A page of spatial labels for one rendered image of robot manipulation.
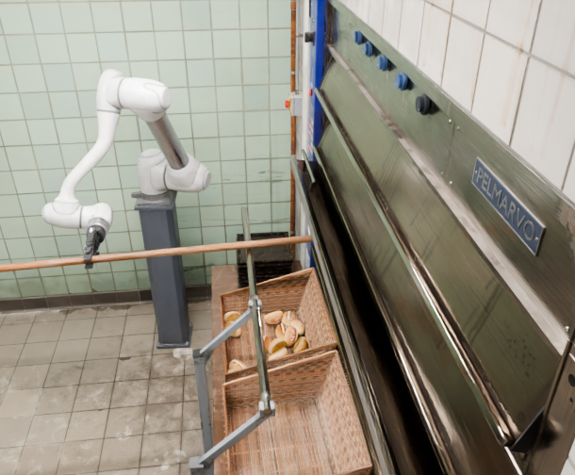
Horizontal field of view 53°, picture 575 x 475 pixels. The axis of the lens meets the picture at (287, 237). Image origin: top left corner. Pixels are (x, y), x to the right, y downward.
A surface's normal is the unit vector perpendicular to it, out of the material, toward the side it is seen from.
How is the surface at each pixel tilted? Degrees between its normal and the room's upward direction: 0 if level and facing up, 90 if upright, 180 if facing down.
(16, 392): 0
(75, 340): 0
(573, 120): 90
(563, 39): 90
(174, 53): 90
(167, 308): 90
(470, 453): 70
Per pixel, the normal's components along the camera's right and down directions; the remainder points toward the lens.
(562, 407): -0.99, 0.07
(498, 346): -0.93, -0.23
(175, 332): 0.05, 0.52
